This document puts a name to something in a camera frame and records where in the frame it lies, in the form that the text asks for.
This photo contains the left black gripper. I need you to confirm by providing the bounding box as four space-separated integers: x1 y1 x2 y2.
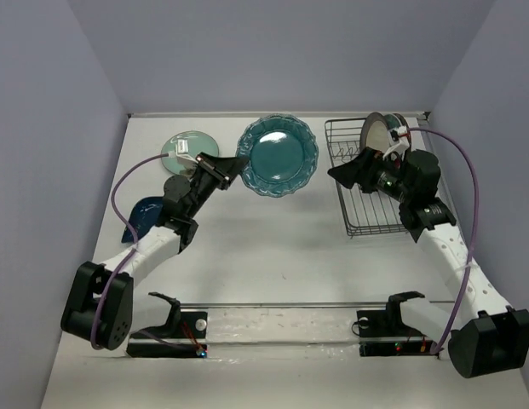
185 152 248 219

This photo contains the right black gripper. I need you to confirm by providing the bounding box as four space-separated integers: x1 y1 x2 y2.
327 147 413 204

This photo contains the light green round plate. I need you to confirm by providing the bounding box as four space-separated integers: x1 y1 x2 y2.
161 130 220 178

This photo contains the teal scalloped edge plate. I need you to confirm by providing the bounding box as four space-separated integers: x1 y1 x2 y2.
236 113 319 199

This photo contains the dark teal speckled plate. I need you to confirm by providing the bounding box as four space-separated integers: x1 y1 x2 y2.
394 112 410 128

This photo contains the red and teal floral plate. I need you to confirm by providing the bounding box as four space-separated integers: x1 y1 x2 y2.
383 113 401 130

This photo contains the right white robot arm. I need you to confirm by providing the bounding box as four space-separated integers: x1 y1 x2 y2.
328 147 529 378

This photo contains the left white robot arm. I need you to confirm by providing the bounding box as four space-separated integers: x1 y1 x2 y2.
60 153 249 350

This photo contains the navy blue leaf-shaped dish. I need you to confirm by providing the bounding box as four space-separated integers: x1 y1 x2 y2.
128 196 163 239

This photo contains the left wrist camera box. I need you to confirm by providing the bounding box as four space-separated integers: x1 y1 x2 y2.
168 138 198 174

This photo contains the black wire dish rack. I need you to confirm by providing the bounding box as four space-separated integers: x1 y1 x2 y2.
325 118 405 237

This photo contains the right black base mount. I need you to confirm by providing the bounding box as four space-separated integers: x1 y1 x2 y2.
351 291 432 358

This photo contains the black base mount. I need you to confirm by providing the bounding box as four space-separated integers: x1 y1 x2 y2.
125 291 208 359
351 291 432 358

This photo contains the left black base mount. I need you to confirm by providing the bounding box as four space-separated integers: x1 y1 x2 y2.
125 291 208 359

